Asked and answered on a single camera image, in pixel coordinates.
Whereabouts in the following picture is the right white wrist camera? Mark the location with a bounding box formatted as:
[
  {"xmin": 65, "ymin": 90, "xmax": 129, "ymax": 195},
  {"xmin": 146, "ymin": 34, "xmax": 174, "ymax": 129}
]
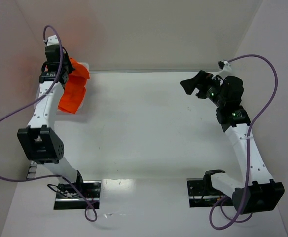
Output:
[{"xmin": 218, "ymin": 60, "xmax": 232, "ymax": 73}]

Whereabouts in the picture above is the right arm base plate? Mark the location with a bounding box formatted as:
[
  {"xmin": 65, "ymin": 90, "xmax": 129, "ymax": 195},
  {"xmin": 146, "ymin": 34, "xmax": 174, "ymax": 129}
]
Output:
[{"xmin": 186, "ymin": 178, "xmax": 225, "ymax": 208}]

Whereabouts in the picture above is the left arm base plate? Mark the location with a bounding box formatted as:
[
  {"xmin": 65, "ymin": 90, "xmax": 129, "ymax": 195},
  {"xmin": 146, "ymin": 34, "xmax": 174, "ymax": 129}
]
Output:
[{"xmin": 48, "ymin": 181, "xmax": 101, "ymax": 210}]

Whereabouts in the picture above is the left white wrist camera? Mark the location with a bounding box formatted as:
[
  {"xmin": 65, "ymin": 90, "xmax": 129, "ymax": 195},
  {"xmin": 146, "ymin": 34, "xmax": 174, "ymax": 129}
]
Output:
[{"xmin": 43, "ymin": 35, "xmax": 59, "ymax": 47}]

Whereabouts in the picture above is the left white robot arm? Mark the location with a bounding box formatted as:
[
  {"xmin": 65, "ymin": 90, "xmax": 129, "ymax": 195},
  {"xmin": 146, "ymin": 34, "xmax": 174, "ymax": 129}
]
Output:
[{"xmin": 17, "ymin": 44, "xmax": 83, "ymax": 188}]

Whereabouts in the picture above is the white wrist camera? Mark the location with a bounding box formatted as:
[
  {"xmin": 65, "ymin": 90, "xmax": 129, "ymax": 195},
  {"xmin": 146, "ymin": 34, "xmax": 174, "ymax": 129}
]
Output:
[
  {"xmin": 43, "ymin": 35, "xmax": 59, "ymax": 47},
  {"xmin": 218, "ymin": 60, "xmax": 232, "ymax": 73}
]

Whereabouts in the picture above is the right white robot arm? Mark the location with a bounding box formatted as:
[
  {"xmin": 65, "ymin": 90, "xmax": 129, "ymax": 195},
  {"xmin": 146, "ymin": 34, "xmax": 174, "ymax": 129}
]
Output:
[{"xmin": 180, "ymin": 71, "xmax": 285, "ymax": 214}]

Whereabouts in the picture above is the orange t shirt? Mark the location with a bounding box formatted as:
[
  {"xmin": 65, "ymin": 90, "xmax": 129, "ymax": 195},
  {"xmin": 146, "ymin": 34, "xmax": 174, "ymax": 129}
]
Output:
[{"xmin": 57, "ymin": 57, "xmax": 90, "ymax": 114}]

